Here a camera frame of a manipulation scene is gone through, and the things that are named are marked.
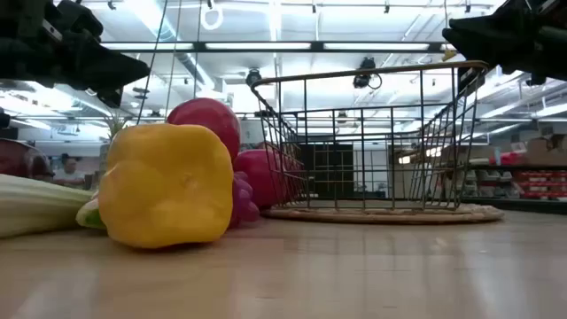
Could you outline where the cardboard box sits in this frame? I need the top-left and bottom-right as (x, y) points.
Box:
(524, 135), (567, 167)

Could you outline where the person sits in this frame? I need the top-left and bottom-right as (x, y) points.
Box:
(51, 152), (88, 187)

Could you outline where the black round ceiling camera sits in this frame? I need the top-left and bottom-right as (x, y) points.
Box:
(245, 68), (264, 88)

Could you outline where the yellow bell pepper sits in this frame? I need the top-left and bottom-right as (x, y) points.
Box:
(97, 122), (235, 250)

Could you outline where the overhead rig bar with lights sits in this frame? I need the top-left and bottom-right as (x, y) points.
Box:
(100, 41), (457, 53)

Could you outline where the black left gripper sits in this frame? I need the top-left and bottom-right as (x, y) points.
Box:
(26, 0), (151, 109)

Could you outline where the pink red apple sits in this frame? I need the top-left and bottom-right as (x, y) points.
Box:
(231, 148), (287, 212)

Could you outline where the green plant in patterned pot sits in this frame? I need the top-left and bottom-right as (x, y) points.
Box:
(97, 113), (130, 181)

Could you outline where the metal wire basket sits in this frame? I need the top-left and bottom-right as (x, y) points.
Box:
(250, 60), (490, 212)

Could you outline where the white cable ring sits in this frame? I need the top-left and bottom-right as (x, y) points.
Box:
(199, 4), (225, 31)

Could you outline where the black cabinet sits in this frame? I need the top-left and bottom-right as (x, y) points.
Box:
(297, 142), (355, 200)

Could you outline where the dark maroon apple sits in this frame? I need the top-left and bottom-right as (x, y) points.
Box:
(0, 137), (53, 182)

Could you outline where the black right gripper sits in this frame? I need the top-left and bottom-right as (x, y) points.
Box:
(441, 0), (540, 97)

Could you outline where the purple grape bunch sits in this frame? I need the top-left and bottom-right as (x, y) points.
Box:
(228, 170), (261, 230)

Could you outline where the watermelon slice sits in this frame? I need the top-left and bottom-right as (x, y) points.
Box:
(74, 190), (107, 231)

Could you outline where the storage shelf with bins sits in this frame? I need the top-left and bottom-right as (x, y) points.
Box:
(460, 163), (567, 214)

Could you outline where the celery stalk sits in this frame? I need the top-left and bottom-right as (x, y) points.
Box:
(0, 173), (97, 240)

